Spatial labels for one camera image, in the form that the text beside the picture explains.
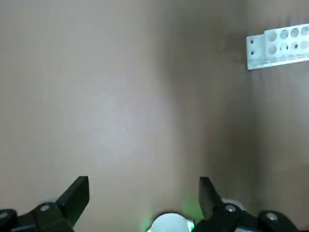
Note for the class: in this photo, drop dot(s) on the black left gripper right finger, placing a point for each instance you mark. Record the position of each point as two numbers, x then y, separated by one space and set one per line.
212 212

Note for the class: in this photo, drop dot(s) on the white test tube rack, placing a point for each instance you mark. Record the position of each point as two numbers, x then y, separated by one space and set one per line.
259 48

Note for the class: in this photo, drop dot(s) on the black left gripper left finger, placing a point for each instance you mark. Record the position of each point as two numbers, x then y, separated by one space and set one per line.
67 205

